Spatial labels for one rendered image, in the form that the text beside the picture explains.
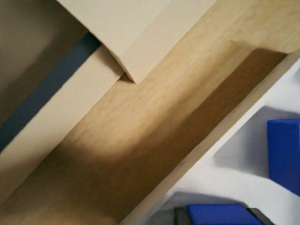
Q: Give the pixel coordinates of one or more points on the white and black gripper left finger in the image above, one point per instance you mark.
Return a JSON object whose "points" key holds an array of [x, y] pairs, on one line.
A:
{"points": [[181, 216]]}

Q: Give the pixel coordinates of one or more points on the light wooden cabinet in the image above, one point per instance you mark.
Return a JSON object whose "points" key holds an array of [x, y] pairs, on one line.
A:
{"points": [[124, 36]]}

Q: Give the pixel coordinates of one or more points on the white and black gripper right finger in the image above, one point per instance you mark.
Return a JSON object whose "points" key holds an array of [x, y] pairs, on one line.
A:
{"points": [[258, 214]]}

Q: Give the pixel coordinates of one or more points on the white square tray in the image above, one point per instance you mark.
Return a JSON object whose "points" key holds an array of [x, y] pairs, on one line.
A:
{"points": [[230, 165]]}

